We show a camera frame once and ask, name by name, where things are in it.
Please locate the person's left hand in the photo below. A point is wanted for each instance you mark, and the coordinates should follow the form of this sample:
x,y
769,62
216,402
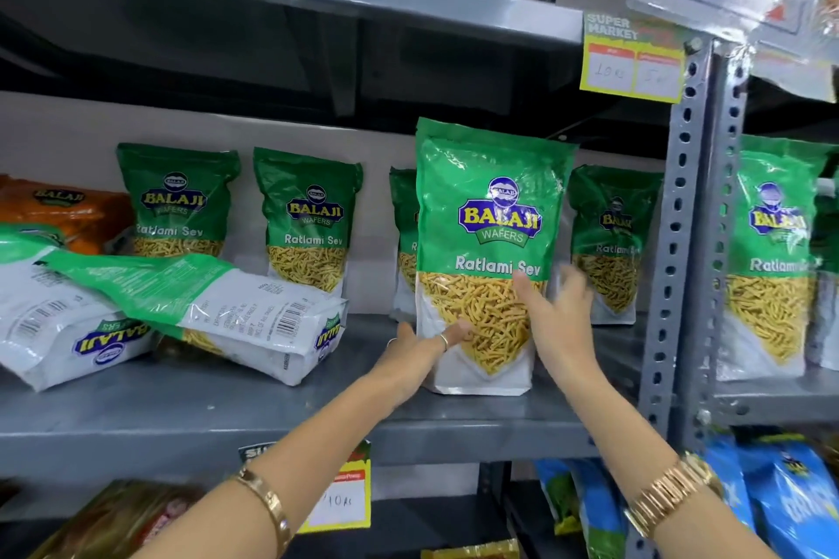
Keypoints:
x,y
406,368

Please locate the person's right hand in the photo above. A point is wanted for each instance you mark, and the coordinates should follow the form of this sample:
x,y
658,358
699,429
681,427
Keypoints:
x,y
564,336

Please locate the grey metal shelf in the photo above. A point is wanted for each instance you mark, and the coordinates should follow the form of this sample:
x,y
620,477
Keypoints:
x,y
164,408

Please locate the sev packets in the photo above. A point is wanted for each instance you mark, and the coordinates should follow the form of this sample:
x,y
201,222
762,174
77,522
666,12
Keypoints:
x,y
177,185

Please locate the person's right forearm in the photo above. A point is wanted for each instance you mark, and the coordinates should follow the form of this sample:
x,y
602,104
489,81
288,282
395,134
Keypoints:
x,y
623,434

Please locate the person's left forearm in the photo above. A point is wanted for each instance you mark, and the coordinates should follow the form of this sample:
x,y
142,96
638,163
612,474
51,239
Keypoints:
x,y
308,454

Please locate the yellow price label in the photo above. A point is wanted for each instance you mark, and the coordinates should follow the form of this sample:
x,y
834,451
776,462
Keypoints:
x,y
632,67
341,499

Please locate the gold wristwatch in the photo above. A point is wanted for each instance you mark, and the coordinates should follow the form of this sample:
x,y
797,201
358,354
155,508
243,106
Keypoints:
x,y
672,493

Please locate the clear plastic label sleeve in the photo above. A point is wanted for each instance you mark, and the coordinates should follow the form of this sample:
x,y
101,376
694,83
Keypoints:
x,y
793,77

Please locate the pile of orange chip bags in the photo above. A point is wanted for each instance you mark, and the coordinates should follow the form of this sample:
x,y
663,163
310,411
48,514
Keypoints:
x,y
65,211

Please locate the grey perforated metal post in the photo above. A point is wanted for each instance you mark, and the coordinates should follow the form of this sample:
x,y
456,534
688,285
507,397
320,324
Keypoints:
x,y
675,218
711,218

